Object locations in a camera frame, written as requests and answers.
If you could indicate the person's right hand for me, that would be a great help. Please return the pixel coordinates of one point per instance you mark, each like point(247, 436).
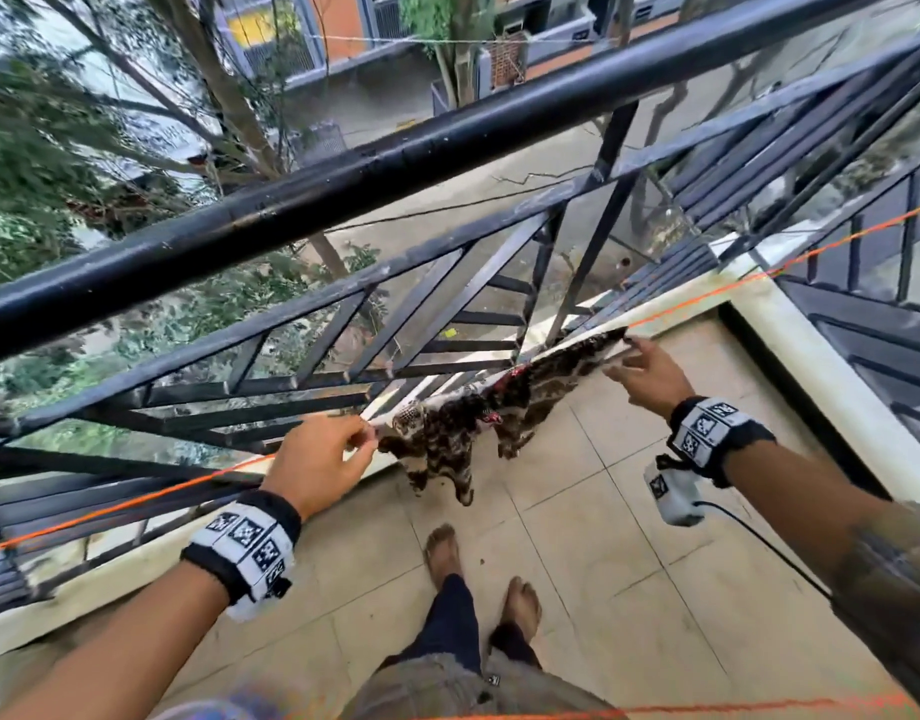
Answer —
point(659, 378)

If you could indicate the person's left hand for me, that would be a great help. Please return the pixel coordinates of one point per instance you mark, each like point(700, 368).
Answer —
point(310, 464)

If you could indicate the person's right thumb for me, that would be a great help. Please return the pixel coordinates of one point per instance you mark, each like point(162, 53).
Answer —
point(619, 376)

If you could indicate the person's left thumb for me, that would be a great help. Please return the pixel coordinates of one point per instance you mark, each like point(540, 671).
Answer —
point(361, 466)

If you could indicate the brown patterned cloth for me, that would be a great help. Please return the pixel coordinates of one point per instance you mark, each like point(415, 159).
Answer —
point(445, 431)

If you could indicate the person's left forearm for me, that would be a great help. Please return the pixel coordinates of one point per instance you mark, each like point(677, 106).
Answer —
point(122, 652)

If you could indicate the person's right forearm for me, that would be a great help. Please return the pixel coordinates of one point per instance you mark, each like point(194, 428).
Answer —
point(797, 502)

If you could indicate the marker-printed right wristband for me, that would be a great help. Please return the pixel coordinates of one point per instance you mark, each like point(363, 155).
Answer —
point(711, 431)

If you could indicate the marker-printed wristband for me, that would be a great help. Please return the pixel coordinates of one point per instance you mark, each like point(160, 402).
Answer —
point(246, 543)
point(711, 431)

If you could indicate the person's left foot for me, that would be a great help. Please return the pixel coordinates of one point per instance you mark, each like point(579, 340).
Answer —
point(442, 553)

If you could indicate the person's foot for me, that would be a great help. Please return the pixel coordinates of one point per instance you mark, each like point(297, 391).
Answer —
point(442, 553)
point(521, 605)

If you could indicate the marker-printed left wristband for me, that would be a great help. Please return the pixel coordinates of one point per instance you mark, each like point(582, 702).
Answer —
point(246, 543)

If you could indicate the orange clothesline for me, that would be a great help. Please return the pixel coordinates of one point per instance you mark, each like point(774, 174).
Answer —
point(767, 275)

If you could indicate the dark blue trousers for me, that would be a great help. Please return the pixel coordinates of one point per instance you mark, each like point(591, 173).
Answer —
point(448, 626)

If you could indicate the person's right foot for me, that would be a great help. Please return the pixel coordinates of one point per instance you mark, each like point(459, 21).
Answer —
point(521, 605)

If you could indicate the black metal side railing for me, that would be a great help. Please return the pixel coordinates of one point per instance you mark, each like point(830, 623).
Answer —
point(872, 292)

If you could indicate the black metal balcony railing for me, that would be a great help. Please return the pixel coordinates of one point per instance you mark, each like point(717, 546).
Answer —
point(400, 168)

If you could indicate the olive checked shirt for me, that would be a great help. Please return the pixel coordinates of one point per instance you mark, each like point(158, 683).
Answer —
point(895, 592)

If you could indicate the small slender tree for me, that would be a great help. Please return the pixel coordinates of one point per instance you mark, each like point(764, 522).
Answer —
point(452, 37)

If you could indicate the large leafy tree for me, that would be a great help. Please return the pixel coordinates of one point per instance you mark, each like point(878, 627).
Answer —
point(69, 164)

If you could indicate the grey and orange building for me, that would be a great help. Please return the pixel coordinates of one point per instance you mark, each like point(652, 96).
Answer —
point(340, 22)

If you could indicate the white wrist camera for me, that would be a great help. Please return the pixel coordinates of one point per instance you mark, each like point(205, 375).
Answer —
point(674, 494)

